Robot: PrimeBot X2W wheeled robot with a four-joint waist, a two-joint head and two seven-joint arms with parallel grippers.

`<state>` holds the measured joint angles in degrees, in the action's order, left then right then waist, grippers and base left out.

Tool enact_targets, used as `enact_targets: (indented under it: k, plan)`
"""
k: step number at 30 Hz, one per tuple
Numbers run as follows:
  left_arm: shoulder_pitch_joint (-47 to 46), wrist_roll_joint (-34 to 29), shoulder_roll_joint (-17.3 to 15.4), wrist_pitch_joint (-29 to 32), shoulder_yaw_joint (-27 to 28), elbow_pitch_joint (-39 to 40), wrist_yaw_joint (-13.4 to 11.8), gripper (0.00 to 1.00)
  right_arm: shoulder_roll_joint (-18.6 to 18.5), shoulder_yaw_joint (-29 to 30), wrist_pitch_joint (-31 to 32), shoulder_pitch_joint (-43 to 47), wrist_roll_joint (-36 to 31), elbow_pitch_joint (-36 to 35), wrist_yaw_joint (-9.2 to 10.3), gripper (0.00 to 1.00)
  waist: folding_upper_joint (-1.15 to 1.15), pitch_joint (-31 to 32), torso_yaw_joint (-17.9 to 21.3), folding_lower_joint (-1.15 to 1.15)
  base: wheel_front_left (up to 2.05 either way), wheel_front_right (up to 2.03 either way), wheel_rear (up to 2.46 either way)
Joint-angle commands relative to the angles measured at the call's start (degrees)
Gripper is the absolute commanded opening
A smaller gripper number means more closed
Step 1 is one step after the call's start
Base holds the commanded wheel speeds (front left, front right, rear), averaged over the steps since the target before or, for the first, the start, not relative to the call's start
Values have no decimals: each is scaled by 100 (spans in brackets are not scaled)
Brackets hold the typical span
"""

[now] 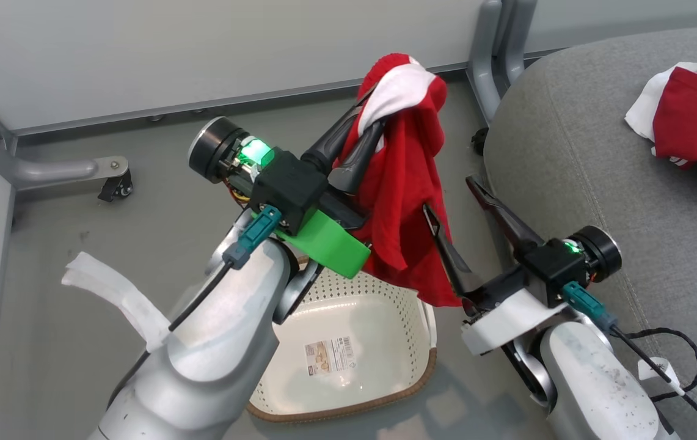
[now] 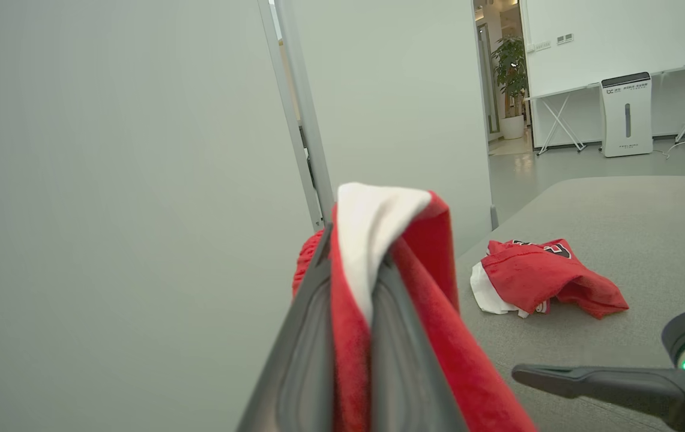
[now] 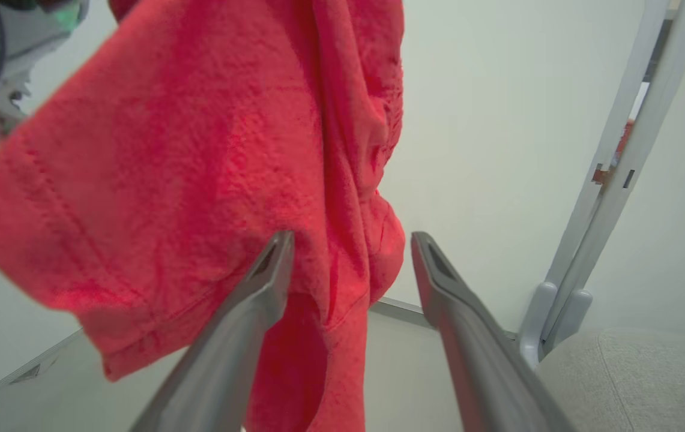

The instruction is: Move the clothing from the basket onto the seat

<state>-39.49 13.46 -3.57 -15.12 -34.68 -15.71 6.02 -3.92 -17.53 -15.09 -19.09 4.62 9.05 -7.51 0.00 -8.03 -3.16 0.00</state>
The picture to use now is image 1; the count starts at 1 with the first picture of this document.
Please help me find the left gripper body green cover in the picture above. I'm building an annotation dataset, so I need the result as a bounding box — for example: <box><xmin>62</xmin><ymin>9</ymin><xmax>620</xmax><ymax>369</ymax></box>
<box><xmin>188</xmin><ymin>116</ymin><xmax>371</xmax><ymax>280</ymax></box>

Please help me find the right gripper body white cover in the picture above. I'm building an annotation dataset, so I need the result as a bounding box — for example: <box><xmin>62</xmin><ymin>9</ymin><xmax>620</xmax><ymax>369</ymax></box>
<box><xmin>461</xmin><ymin>224</ymin><xmax>622</xmax><ymax>357</ymax></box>

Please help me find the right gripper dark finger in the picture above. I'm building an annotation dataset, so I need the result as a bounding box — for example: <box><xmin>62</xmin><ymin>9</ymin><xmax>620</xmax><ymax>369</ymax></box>
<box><xmin>465</xmin><ymin>176</ymin><xmax>545</xmax><ymax>261</ymax></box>
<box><xmin>422</xmin><ymin>203</ymin><xmax>485</xmax><ymax>298</ymax></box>

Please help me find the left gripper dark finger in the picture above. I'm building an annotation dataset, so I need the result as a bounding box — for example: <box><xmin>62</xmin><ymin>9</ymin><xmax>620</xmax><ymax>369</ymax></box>
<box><xmin>301</xmin><ymin>90</ymin><xmax>380</xmax><ymax>175</ymax></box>
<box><xmin>328</xmin><ymin>119</ymin><xmax>386</xmax><ymax>194</ymax></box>

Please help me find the red shirt with white trim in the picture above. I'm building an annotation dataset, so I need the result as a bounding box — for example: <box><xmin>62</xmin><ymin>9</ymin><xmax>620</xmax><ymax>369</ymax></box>
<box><xmin>338</xmin><ymin>53</ymin><xmax>462</xmax><ymax>308</ymax></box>

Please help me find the grey fabric sofa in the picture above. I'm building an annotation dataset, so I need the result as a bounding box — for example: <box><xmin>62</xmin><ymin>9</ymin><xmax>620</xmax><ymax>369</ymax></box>
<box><xmin>481</xmin><ymin>23</ymin><xmax>697</xmax><ymax>440</ymax></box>

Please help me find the paper label sticker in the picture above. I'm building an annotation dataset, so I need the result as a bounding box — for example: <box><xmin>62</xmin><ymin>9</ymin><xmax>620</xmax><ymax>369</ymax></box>
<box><xmin>304</xmin><ymin>335</ymin><xmax>357</xmax><ymax>377</ymax></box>

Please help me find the perforated white laundry basket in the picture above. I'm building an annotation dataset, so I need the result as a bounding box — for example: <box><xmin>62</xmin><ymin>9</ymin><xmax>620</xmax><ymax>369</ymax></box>
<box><xmin>247</xmin><ymin>268</ymin><xmax>439</xmax><ymax>424</ymax></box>

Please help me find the grey partition foot with plate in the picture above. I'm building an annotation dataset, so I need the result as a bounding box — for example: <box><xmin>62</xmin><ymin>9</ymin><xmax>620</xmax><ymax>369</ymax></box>
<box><xmin>0</xmin><ymin>78</ymin><xmax>130</xmax><ymax>197</ymax></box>

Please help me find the left teal cable connector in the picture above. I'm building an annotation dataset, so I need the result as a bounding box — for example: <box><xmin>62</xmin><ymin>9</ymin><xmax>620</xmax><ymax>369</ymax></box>
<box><xmin>222</xmin><ymin>205</ymin><xmax>282</xmax><ymax>270</ymax></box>

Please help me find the teal cable connector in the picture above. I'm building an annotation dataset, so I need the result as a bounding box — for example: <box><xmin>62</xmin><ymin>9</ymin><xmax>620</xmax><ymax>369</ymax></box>
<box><xmin>222</xmin><ymin>205</ymin><xmax>282</xmax><ymax>270</ymax></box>
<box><xmin>561</xmin><ymin>282</ymin><xmax>619</xmax><ymax>331</ymax></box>

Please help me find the right teal cable connector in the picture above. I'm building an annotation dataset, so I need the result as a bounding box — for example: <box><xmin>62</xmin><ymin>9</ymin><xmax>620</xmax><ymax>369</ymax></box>
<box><xmin>561</xmin><ymin>282</ymin><xmax>619</xmax><ymax>331</ymax></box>

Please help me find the grey metal partition base rail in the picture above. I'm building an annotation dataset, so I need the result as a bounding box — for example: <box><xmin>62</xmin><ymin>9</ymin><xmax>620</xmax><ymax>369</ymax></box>
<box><xmin>12</xmin><ymin>60</ymin><xmax>471</xmax><ymax>138</ymax></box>

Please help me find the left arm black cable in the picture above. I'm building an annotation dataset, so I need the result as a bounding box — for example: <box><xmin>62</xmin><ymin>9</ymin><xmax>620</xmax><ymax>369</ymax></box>
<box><xmin>167</xmin><ymin>260</ymin><xmax>234</xmax><ymax>334</ymax></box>

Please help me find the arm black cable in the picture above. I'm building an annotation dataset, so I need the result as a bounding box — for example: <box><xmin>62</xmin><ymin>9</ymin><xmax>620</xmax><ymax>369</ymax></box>
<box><xmin>608</xmin><ymin>326</ymin><xmax>697</xmax><ymax>440</ymax></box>
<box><xmin>167</xmin><ymin>260</ymin><xmax>234</xmax><ymax>334</ymax></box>

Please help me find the white cable tag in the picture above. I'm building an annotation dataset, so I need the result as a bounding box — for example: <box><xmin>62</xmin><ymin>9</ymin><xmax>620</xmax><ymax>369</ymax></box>
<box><xmin>638</xmin><ymin>357</ymin><xmax>686</xmax><ymax>396</ymax></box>

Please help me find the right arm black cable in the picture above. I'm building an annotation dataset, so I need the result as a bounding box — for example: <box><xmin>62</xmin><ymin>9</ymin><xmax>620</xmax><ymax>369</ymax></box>
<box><xmin>608</xmin><ymin>326</ymin><xmax>697</xmax><ymax>440</ymax></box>

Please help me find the white fabric strap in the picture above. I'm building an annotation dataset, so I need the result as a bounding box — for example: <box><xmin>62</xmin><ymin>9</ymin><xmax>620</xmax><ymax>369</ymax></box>
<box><xmin>60</xmin><ymin>251</ymin><xmax>173</xmax><ymax>353</ymax></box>

